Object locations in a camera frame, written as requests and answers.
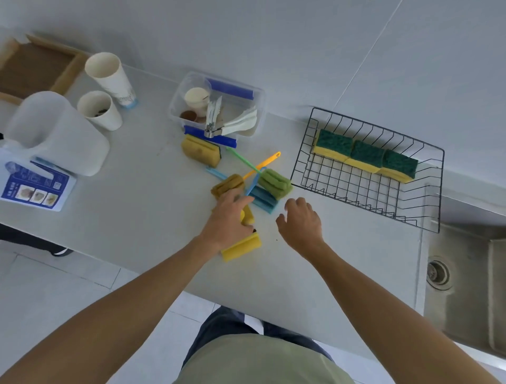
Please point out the yellow sponge block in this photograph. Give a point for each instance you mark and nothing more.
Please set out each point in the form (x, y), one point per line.
(243, 248)

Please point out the white plastic jug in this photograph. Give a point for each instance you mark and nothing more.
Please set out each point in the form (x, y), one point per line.
(59, 132)

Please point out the dark blue trousers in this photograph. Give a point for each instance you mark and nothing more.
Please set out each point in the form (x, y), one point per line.
(225, 322)

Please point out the person's left fingers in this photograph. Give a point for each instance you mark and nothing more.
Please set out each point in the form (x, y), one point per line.
(235, 196)

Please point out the small white cup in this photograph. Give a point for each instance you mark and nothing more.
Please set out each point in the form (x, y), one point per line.
(196, 101)

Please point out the person's right thumb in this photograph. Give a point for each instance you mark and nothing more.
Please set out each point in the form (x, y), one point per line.
(282, 223)

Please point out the pale green shirt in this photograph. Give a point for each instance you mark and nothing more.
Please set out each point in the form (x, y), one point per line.
(261, 364)

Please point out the person's right hand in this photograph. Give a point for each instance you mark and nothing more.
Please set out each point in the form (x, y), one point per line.
(302, 229)

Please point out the short white paper cup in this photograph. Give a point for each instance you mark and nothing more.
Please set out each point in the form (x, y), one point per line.
(101, 110)

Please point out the light blue sponge brush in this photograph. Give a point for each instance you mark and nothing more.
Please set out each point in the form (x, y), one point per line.
(264, 199)

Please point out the stainless steel sink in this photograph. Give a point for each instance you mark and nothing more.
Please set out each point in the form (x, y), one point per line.
(470, 285)

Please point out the green and yellow scouring sponge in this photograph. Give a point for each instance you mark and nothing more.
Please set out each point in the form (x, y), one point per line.
(367, 155)
(334, 143)
(400, 164)

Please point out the person's right forearm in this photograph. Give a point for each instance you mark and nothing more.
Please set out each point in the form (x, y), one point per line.
(387, 324)

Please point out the metal sink drain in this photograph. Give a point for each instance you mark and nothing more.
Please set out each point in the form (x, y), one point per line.
(438, 273)

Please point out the tall white paper cup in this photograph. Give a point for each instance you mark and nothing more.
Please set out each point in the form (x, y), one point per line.
(112, 81)

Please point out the yellow sponge with dark pad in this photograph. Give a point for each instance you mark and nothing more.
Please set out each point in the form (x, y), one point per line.
(199, 150)

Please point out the metal kitchen tool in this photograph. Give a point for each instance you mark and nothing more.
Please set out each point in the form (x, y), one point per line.
(212, 116)

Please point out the person's left forearm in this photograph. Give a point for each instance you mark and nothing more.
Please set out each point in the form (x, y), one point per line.
(118, 312)

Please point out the small brown dish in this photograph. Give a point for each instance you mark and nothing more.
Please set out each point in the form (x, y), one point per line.
(189, 116)

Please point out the wooden tray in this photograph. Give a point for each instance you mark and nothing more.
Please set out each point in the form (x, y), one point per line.
(35, 69)

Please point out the person's left hand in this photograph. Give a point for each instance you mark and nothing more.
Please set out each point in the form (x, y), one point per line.
(225, 221)

